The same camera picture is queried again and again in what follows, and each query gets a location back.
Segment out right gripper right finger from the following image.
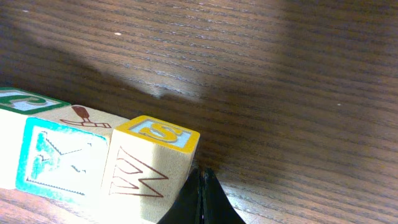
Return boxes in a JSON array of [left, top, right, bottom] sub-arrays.
[[201, 168, 246, 224]]

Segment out yellow-sided wooden block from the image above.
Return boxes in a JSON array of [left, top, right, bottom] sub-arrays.
[[1, 87, 70, 189]]

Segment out wooden block mid table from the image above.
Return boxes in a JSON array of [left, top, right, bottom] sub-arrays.
[[101, 115, 200, 223]]

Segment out blue X wooden block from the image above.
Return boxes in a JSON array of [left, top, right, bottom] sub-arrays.
[[16, 105, 127, 203]]

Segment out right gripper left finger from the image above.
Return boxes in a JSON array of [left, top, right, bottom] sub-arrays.
[[157, 169, 201, 224]]

